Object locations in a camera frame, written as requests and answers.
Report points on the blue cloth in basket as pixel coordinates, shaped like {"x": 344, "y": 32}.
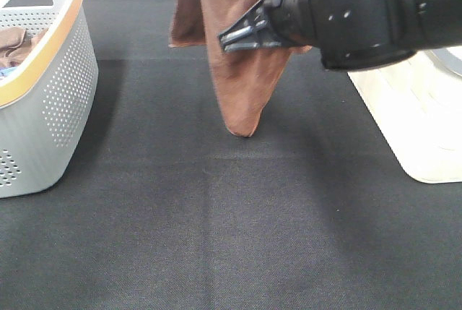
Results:
{"x": 5, "y": 72}

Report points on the white basket grey rim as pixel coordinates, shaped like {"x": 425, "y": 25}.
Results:
{"x": 417, "y": 106}

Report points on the black table cloth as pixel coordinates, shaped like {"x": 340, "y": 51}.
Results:
{"x": 162, "y": 208}

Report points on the brown towel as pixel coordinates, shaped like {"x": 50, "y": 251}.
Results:
{"x": 243, "y": 81}
{"x": 16, "y": 45}

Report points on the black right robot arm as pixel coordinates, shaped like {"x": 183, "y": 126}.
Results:
{"x": 440, "y": 22}

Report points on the brown towel in basket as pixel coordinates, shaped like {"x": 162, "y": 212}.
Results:
{"x": 16, "y": 45}

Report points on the grey perforated laundry basket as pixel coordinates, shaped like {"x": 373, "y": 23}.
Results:
{"x": 45, "y": 100}

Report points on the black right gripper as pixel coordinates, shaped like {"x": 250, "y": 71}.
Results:
{"x": 350, "y": 34}

